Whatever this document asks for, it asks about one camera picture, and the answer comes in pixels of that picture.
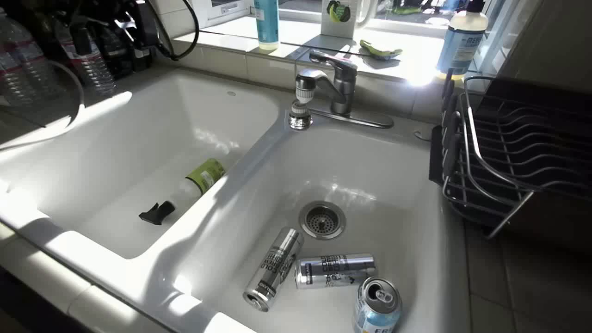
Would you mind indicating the white double basin sink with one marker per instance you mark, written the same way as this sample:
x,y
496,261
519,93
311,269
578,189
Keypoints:
x,y
73,193

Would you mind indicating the white mug with brush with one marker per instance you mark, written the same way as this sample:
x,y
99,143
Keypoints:
x,y
345,17

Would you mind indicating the black coffee maker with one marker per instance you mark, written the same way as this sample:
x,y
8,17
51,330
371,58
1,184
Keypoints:
x,y
125,32

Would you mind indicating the metal dish drying rack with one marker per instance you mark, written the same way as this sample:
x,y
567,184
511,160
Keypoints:
x,y
517,158

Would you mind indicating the green label spray bottle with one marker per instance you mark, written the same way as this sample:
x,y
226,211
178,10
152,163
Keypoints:
x,y
187,193

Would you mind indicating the green sponge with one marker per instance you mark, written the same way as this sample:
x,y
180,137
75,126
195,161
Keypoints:
x,y
380,52

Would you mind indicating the chrome sink faucet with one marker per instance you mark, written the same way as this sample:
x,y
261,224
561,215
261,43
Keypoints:
x,y
341,87

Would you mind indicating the white soap pump bottle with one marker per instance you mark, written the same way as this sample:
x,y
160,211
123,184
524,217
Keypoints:
x,y
463,37

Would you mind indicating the silver can middle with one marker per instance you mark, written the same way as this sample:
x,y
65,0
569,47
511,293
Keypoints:
x,y
334,271

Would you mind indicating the clear plastic water bottle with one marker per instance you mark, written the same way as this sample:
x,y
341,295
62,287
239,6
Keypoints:
x,y
84,56

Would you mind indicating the right basin drain strainer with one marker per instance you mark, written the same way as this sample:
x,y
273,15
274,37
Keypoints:
x,y
322,221

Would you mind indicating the teal label soap bottle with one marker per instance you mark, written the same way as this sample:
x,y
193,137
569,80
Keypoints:
x,y
267,17

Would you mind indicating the silver can left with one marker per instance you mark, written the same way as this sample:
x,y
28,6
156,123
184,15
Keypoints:
x,y
274,269

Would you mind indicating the silver can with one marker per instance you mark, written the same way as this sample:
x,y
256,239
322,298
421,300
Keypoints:
x,y
334,271
274,269

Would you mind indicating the blue white soda can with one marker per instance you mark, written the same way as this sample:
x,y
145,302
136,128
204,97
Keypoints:
x,y
378,306

